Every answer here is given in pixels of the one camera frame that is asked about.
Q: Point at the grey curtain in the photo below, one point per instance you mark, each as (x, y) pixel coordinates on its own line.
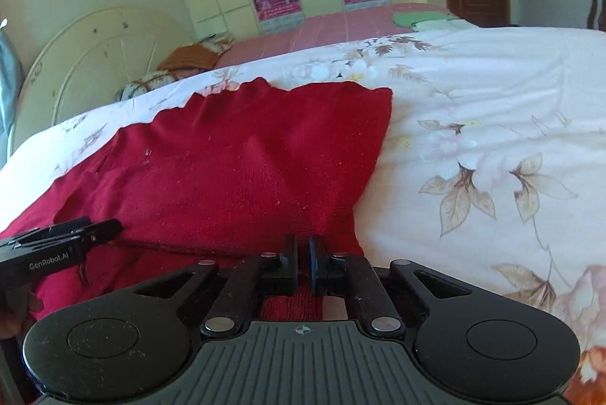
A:
(8, 83)

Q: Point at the white patterned pillow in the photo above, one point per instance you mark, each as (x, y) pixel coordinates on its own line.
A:
(218, 42)

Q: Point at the pink bed sheet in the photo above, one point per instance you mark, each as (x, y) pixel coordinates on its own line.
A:
(331, 31)

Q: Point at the dark patterned pillow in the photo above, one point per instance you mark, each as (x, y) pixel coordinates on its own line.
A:
(146, 85)

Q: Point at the red knit sweater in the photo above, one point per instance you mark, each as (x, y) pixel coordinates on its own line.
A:
(236, 173)

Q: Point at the dark wooden chair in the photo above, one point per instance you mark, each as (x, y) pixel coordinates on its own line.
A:
(597, 2)

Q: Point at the white floral blanket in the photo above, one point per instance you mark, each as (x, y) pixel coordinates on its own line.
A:
(473, 102)

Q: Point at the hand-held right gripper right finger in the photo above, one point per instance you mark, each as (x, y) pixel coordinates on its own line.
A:
(314, 265)

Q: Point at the orange striped pillow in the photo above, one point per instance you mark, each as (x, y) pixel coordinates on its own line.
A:
(189, 59)

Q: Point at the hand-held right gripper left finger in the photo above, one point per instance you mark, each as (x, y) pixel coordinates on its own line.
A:
(289, 265)

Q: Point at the cream round headboard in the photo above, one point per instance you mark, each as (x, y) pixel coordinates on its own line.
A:
(94, 50)

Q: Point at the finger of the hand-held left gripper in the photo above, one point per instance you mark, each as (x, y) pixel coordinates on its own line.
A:
(71, 224)
(106, 229)

